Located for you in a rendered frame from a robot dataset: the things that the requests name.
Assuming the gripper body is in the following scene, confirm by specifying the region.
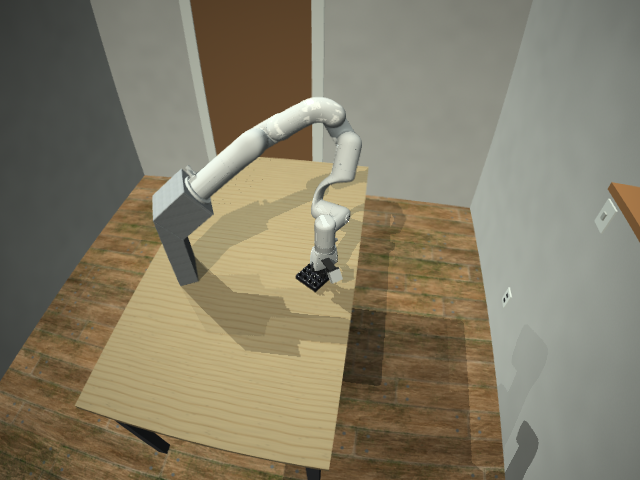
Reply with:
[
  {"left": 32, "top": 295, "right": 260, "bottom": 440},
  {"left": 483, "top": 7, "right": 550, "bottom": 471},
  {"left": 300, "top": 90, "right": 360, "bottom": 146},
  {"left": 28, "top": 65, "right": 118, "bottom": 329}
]
[{"left": 310, "top": 244, "right": 338, "bottom": 271}]

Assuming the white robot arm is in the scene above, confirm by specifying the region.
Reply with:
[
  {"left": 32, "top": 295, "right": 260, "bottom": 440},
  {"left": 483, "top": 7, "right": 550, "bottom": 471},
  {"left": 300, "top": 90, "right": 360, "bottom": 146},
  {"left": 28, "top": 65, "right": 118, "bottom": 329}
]
[{"left": 185, "top": 97, "right": 362, "bottom": 254}]

